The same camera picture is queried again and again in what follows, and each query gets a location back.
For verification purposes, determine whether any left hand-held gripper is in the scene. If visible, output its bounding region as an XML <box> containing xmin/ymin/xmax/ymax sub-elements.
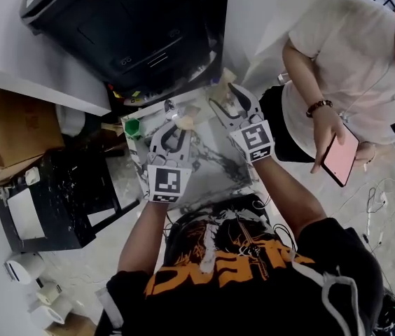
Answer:
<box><xmin>145</xmin><ymin>119</ymin><xmax>193</xmax><ymax>204</ymax></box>

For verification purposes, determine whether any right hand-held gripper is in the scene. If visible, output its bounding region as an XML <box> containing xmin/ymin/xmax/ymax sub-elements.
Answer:
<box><xmin>207</xmin><ymin>82</ymin><xmax>276</xmax><ymax>163</ymax></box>

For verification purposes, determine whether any green hexagonal cup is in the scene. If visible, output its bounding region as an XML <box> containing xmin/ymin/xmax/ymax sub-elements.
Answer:
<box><xmin>124</xmin><ymin>116</ymin><xmax>144</xmax><ymax>141</ymax></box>

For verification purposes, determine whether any person's left forearm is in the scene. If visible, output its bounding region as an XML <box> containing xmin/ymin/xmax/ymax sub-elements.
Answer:
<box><xmin>116</xmin><ymin>198</ymin><xmax>171</xmax><ymax>276</ymax></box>

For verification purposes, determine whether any person's right forearm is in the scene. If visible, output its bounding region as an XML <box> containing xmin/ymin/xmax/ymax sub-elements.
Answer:
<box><xmin>252</xmin><ymin>155</ymin><xmax>328</xmax><ymax>241</ymax></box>

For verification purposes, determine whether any white plastic bundle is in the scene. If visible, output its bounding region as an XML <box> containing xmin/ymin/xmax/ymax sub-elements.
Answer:
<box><xmin>55</xmin><ymin>104</ymin><xmax>87</xmax><ymax>137</ymax></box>

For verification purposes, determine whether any black speckled side table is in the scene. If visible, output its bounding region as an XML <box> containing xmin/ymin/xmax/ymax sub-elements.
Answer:
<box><xmin>0</xmin><ymin>148</ymin><xmax>141</xmax><ymax>254</ymax></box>

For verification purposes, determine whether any large black machine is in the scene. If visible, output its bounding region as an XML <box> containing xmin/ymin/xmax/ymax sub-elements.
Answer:
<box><xmin>20</xmin><ymin>0</ymin><xmax>230</xmax><ymax>102</ymax></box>

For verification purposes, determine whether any white plug adapter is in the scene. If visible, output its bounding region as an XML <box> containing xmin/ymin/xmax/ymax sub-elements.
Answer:
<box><xmin>25</xmin><ymin>166</ymin><xmax>41</xmax><ymax>186</ymax></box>

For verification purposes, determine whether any large brown cardboard box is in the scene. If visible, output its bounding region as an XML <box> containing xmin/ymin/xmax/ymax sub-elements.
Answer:
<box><xmin>0</xmin><ymin>85</ymin><xmax>66</xmax><ymax>189</ymax></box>

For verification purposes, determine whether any white sheet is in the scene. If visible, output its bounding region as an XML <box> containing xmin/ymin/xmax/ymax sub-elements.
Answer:
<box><xmin>6</xmin><ymin>187</ymin><xmax>46</xmax><ymax>241</ymax></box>

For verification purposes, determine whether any person's black orange-print t-shirt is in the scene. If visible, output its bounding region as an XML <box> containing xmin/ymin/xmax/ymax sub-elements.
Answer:
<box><xmin>94</xmin><ymin>193</ymin><xmax>384</xmax><ymax>336</ymax></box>

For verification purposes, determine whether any small beige tape roll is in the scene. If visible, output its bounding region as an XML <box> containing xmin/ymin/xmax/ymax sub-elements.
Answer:
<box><xmin>36</xmin><ymin>281</ymin><xmax>62</xmax><ymax>306</ymax></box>

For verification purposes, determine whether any white cylindrical device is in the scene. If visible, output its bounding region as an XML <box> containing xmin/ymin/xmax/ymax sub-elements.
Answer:
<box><xmin>4</xmin><ymin>251</ymin><xmax>47</xmax><ymax>286</ymax></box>

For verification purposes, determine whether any large white paper roll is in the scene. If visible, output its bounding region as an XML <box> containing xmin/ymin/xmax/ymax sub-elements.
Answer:
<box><xmin>28</xmin><ymin>295</ymin><xmax>75</xmax><ymax>330</ymax></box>

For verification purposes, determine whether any small brown cardboard box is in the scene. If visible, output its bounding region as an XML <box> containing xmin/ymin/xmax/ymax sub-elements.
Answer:
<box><xmin>45</xmin><ymin>312</ymin><xmax>97</xmax><ymax>336</ymax></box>

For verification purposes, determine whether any white floor cable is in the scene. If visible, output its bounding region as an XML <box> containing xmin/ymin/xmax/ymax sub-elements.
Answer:
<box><xmin>361</xmin><ymin>176</ymin><xmax>395</xmax><ymax>246</ymax></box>

